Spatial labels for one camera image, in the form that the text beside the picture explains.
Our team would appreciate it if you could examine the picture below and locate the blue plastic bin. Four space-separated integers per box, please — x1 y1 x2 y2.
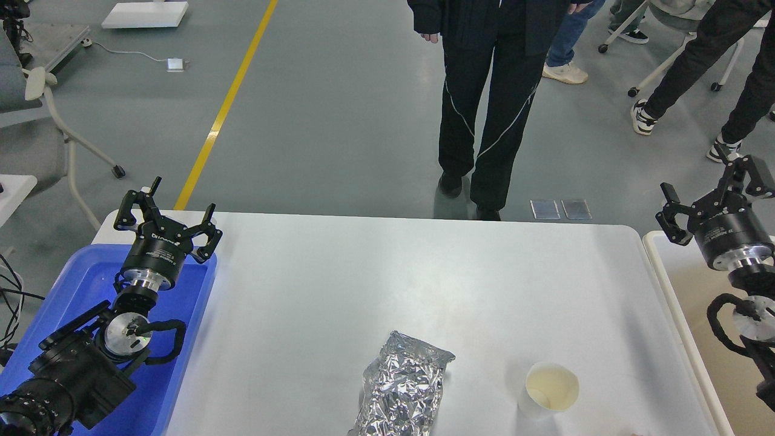
2 245 217 435

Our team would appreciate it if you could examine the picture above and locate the left metal floor plate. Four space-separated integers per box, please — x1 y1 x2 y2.
530 199 560 220

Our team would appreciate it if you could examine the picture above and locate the grey office chair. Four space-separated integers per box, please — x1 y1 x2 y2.
1 33 125 229

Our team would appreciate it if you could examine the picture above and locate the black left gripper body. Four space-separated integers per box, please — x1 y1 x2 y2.
122 220 193 289

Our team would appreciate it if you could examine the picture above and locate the person in black pants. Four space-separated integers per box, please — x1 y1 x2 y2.
630 0 775 164

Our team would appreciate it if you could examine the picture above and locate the person in black tracksuit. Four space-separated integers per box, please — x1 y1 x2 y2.
409 1 589 221

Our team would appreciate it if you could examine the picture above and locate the white side table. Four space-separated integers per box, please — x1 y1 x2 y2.
1 174 37 226

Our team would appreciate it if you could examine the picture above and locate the person in blue jeans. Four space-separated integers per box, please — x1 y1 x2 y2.
542 1 604 84

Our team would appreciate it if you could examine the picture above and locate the white power adapter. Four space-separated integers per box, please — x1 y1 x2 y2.
166 58 186 73

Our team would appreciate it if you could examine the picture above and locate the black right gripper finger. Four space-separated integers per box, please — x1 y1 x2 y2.
655 182 703 246
719 155 774 199

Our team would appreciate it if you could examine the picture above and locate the right metal floor plate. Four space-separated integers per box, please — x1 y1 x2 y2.
561 199 593 220

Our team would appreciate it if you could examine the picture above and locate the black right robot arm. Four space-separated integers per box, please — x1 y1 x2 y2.
655 155 774 409

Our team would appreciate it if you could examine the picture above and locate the black cables bundle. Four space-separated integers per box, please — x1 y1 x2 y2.
0 254 46 364

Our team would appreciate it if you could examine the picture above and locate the white rolling chair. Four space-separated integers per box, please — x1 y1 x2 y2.
587 5 764 110

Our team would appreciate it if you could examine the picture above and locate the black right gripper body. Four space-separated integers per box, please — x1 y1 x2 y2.
694 194 773 271

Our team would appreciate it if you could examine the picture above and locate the white flat board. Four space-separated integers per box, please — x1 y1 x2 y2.
101 1 189 28

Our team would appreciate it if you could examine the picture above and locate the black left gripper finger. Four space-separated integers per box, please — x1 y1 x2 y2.
182 203 223 264
113 177 163 232

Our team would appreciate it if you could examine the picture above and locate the crumpled silver foil bag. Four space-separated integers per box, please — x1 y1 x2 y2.
348 331 456 435

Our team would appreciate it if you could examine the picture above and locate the white cable on floor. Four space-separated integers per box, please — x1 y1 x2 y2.
82 39 170 64

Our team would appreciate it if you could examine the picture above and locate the metal floor plate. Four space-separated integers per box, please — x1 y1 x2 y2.
561 199 593 220
530 199 560 220

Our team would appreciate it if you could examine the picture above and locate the white paper cup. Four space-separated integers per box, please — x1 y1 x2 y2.
518 362 579 420

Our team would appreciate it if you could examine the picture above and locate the beige plastic bin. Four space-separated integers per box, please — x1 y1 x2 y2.
642 231 775 436

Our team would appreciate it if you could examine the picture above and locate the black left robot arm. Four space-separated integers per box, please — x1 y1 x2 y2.
2 177 222 435

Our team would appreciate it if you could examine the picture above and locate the grey platform cart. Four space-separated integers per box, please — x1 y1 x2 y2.
21 22 91 73

